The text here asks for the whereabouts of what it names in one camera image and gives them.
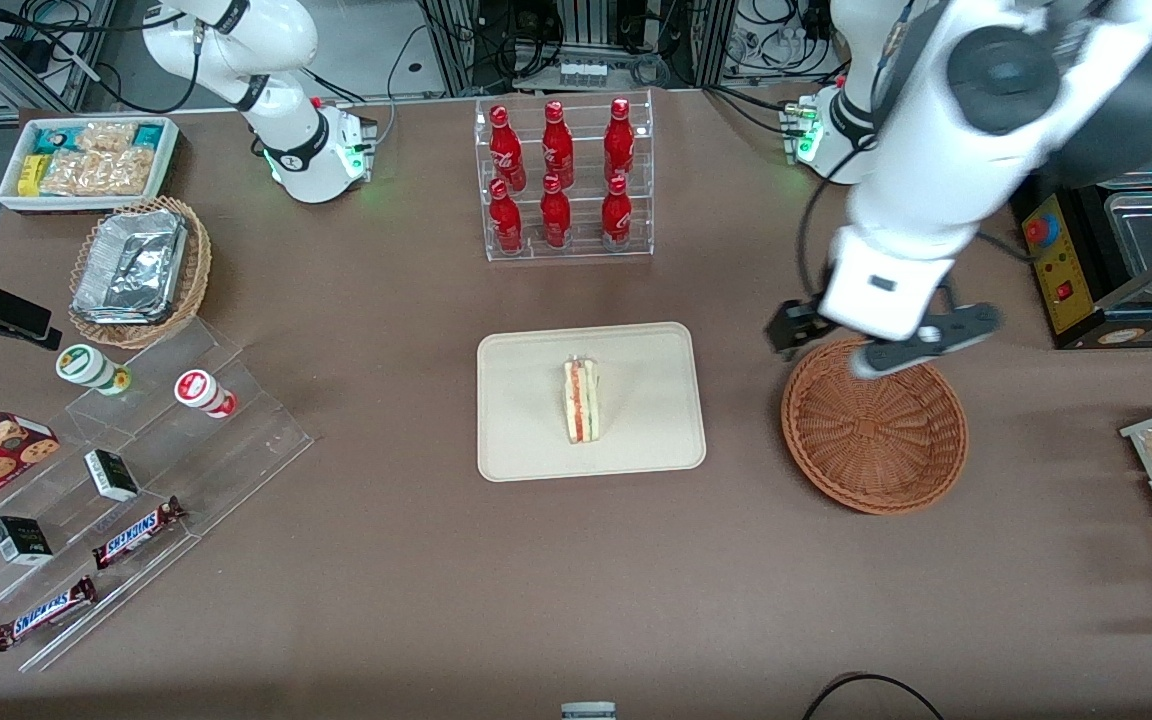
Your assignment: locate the triangle sandwich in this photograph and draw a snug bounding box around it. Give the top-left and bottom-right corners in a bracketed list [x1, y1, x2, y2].
[563, 355, 601, 445]

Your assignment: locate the round brown wicker basket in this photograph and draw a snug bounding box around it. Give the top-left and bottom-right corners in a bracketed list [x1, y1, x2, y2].
[781, 338, 969, 516]

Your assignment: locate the cream plastic tray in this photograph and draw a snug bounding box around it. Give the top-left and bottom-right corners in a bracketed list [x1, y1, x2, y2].
[477, 322, 707, 483]

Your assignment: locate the light oval wicker basket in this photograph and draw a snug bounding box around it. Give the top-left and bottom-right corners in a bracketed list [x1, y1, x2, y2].
[69, 196, 212, 349]

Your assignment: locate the aluminium foil tray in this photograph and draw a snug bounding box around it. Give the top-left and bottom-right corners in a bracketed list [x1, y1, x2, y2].
[73, 210, 187, 326]

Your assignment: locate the black glass food warmer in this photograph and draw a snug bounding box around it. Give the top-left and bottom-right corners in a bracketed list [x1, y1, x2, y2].
[1011, 140, 1152, 351]

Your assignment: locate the red cola bottle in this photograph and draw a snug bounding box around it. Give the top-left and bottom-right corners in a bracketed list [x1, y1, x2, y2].
[540, 174, 572, 249]
[601, 175, 633, 251]
[489, 105, 527, 189]
[542, 100, 575, 183]
[489, 178, 525, 254]
[604, 97, 635, 181]

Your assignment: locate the clear acrylic bottle rack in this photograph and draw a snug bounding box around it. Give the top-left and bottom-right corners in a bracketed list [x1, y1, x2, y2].
[474, 90, 655, 263]

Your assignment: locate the clear acrylic stepped stand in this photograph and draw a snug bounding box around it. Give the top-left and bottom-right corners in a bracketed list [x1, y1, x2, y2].
[0, 318, 315, 673]

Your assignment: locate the red lidded cup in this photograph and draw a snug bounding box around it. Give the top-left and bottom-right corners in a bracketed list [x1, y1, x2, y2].
[174, 370, 237, 419]

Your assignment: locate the Snickers chocolate bar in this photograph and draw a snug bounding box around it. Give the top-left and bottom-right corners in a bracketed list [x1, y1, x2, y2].
[91, 497, 185, 571]
[0, 576, 97, 652]

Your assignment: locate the small black carton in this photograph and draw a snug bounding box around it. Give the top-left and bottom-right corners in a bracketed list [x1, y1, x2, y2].
[84, 449, 140, 502]
[0, 516, 54, 567]

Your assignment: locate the green lidded cup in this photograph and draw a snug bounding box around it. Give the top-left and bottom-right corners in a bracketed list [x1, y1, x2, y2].
[56, 344, 132, 396]

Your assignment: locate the white rectangular snack bin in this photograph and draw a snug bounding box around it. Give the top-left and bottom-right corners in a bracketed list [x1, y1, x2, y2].
[0, 115, 180, 214]

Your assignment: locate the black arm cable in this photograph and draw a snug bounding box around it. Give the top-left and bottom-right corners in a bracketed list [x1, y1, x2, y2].
[796, 135, 874, 301]

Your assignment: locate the black cable loop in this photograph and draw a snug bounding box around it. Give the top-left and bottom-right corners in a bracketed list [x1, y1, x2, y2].
[801, 672, 947, 720]

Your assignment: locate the black base cable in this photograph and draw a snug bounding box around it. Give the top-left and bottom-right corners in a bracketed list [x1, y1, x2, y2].
[376, 25, 437, 151]

